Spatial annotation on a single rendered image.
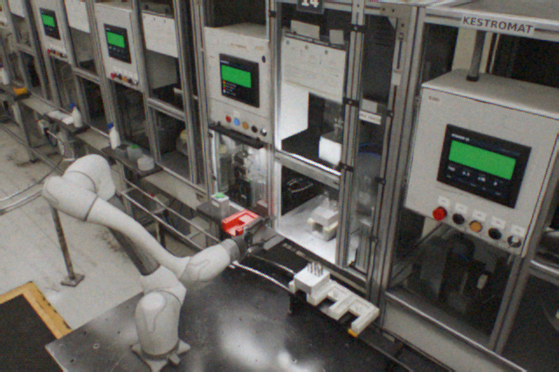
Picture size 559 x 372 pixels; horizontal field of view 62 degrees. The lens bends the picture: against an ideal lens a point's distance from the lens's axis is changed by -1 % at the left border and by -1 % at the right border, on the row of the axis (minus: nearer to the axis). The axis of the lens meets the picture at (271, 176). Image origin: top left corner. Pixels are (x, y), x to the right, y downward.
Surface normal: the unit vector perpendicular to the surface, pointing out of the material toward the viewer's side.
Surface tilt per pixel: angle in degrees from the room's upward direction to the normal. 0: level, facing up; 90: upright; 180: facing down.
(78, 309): 0
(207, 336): 0
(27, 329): 0
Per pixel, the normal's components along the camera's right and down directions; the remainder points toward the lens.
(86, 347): 0.00, -0.88
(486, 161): -0.70, 0.35
